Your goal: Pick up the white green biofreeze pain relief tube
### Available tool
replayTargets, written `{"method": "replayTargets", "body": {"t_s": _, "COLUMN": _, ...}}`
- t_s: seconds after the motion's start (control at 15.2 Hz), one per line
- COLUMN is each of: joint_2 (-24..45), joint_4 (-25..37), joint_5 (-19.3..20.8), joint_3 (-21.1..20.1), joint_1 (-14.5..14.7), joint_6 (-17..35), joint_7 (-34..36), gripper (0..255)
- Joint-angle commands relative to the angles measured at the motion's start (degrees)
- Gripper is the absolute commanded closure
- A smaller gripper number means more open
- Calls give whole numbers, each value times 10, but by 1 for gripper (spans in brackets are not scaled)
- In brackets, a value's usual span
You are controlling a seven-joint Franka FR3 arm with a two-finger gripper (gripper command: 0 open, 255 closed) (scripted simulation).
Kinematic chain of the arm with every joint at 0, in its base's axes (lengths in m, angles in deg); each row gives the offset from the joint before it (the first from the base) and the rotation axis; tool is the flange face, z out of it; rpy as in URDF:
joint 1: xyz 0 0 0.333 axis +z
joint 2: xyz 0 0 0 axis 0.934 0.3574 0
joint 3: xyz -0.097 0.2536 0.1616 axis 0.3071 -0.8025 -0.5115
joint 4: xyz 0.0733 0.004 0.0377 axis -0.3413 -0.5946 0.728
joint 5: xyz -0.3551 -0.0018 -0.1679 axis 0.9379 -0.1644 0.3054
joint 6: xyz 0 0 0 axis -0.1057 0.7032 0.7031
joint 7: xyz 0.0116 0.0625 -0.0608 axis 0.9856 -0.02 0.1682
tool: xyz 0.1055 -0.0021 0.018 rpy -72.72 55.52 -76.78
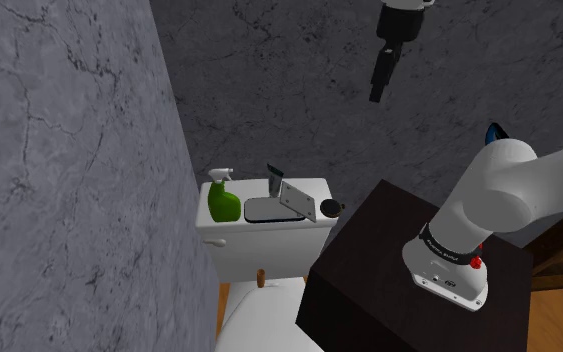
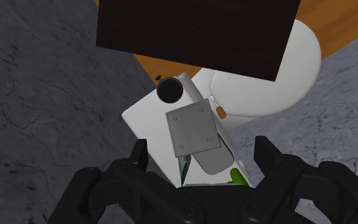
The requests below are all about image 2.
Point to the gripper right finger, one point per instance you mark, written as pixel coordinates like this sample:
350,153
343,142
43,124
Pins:
290,186

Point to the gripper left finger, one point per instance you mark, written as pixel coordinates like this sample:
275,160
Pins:
119,186

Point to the green rounded object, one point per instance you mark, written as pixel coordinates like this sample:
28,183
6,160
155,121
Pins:
238,177

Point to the white box with green side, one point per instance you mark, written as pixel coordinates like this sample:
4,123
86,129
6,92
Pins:
197,177

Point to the grey square plate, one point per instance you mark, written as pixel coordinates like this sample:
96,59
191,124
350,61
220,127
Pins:
193,127

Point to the dark brown robot stand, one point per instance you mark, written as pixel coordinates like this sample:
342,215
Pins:
197,31

